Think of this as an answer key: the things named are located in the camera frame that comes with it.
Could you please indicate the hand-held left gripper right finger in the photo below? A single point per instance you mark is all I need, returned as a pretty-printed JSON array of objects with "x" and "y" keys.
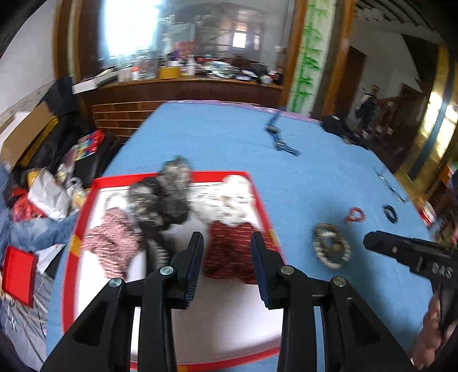
[{"x": 263, "y": 275}]

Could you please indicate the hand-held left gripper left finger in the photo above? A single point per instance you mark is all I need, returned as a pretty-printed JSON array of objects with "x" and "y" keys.
[{"x": 193, "y": 264}]

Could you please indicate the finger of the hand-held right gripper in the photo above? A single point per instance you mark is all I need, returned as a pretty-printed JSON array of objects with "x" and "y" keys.
[{"x": 381, "y": 245}]

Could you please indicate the red tray with white inside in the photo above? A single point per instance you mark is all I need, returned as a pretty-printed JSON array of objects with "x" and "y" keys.
[{"x": 222, "y": 322}]

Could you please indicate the person's right hand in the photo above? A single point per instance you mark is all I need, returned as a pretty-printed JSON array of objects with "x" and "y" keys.
[{"x": 427, "y": 339}]

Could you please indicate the thin-framed eyeglasses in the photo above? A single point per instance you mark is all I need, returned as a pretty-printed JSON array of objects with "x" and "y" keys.
[{"x": 391, "y": 189}]

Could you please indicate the red and white patterned pouch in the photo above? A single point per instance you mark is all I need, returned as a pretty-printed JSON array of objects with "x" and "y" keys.
[{"x": 111, "y": 239}]

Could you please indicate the bunch of keys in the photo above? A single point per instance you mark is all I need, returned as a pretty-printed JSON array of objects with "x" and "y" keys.
[{"x": 347, "y": 140}]

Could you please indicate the blue tablecloth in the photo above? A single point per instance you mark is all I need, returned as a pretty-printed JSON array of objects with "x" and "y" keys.
[{"x": 214, "y": 143}]

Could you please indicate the black bag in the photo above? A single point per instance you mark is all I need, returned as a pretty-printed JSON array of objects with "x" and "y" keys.
[{"x": 334, "y": 125}]

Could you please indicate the person in dark clothes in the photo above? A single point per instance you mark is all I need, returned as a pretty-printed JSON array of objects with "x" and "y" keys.
[{"x": 368, "y": 107}]

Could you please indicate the colourful printed box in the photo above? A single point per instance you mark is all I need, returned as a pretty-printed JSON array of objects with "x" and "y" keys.
[{"x": 89, "y": 143}]

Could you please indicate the grey plastic bag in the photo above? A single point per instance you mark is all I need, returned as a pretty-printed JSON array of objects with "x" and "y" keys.
[{"x": 48, "y": 195}]

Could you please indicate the blue denim cloth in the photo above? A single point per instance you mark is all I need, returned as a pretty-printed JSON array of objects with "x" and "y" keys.
[{"x": 32, "y": 229}]

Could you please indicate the wooden counter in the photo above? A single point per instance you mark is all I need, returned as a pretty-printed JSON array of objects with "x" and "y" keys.
[{"x": 179, "y": 96}]

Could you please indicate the red flat box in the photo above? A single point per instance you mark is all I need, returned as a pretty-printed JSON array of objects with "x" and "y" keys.
[{"x": 19, "y": 275}]

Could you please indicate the yellow box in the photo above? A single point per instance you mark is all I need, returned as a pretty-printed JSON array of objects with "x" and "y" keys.
[{"x": 168, "y": 72}]

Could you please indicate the white flat box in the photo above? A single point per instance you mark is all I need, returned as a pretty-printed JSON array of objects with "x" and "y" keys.
[{"x": 95, "y": 83}]

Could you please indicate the cardboard box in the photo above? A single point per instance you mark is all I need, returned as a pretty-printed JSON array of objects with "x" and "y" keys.
[{"x": 27, "y": 132}]

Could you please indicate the golden door frame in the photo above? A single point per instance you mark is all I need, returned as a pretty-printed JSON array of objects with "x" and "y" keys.
[{"x": 429, "y": 125}]

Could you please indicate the green bamboo wall poster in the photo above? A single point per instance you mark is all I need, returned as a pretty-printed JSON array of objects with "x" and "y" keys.
[{"x": 307, "y": 64}]

